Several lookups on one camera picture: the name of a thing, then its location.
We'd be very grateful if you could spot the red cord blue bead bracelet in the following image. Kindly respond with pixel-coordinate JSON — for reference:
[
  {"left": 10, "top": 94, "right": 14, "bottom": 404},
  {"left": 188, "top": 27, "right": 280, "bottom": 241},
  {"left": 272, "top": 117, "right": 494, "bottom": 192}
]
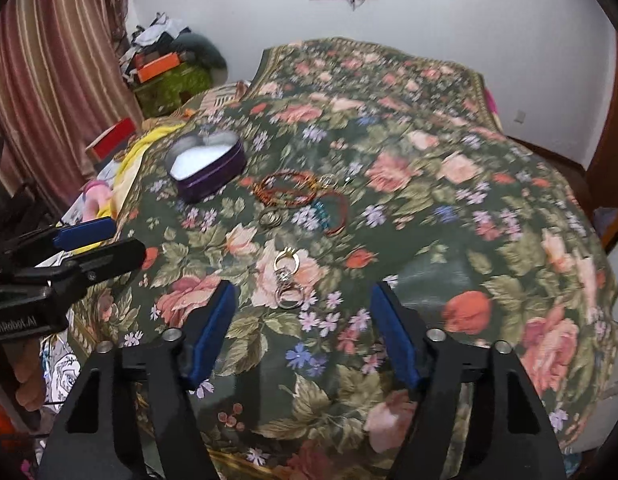
[{"left": 311, "top": 190, "right": 351, "bottom": 238}]

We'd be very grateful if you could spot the striped patterned quilt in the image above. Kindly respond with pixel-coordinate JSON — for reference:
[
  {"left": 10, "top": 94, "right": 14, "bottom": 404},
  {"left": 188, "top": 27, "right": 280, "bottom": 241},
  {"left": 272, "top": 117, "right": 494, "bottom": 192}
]
[{"left": 198, "top": 80, "right": 250, "bottom": 113}]

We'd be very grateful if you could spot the orange box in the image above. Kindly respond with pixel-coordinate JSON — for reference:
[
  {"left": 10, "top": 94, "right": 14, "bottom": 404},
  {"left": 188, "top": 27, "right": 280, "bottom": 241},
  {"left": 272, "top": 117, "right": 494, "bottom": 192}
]
[{"left": 138, "top": 52, "right": 181, "bottom": 84}]

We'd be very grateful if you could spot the dark green cushion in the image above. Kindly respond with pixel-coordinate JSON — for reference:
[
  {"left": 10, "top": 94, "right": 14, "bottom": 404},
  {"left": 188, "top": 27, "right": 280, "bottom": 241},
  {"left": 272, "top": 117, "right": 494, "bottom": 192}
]
[{"left": 169, "top": 32, "right": 228, "bottom": 70}]

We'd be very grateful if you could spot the red white box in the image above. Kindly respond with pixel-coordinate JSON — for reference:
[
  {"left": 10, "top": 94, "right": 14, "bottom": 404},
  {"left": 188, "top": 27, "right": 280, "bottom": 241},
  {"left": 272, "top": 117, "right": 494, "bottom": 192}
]
[{"left": 84, "top": 117, "right": 135, "bottom": 164}]

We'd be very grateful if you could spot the yellow blanket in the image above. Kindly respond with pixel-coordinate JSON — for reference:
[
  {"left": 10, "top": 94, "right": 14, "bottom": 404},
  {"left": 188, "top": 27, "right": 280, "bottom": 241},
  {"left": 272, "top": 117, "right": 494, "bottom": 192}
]
[{"left": 83, "top": 121, "right": 188, "bottom": 254}]

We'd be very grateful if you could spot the wooden door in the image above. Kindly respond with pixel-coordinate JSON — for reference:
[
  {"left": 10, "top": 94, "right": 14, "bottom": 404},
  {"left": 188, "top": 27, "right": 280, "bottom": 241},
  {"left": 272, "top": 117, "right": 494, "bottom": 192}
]
[{"left": 586, "top": 39, "right": 618, "bottom": 254}]

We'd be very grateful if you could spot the floral green bedspread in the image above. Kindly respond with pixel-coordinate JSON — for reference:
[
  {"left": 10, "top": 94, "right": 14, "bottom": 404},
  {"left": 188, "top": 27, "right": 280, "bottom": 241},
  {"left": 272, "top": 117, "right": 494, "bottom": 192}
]
[{"left": 69, "top": 39, "right": 618, "bottom": 479}]

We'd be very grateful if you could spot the purple heart-shaped tin box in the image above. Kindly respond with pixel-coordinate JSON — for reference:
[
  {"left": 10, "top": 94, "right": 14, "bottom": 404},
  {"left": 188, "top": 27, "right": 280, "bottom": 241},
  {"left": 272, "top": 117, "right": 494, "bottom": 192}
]
[{"left": 164, "top": 130, "right": 247, "bottom": 204}]

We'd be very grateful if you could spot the pile of clothes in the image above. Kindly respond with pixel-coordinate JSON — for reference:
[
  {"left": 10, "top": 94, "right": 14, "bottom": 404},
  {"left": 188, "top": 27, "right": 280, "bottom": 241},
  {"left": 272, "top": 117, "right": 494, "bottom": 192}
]
[{"left": 119, "top": 13, "right": 192, "bottom": 77}]

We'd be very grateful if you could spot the gold charm ring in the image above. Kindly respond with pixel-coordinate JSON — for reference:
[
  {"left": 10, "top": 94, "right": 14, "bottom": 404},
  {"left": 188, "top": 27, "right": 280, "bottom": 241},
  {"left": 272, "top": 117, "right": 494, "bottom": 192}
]
[{"left": 315, "top": 172, "right": 354, "bottom": 190}]

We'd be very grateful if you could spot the green patterned box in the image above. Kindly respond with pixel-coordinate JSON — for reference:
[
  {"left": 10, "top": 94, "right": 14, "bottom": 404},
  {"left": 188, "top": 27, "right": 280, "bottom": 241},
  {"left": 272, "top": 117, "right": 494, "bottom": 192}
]
[{"left": 133, "top": 63, "right": 212, "bottom": 118}]

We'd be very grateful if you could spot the white wall socket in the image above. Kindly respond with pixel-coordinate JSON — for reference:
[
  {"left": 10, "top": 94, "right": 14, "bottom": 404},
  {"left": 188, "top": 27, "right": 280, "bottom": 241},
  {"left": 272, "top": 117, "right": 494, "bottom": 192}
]
[{"left": 515, "top": 110, "right": 526, "bottom": 124}]

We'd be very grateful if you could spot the striped pink curtain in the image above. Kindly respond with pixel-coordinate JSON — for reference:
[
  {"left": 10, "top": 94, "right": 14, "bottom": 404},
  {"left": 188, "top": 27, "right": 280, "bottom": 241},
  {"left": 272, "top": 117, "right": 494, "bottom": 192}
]
[{"left": 0, "top": 0, "right": 143, "bottom": 214}]

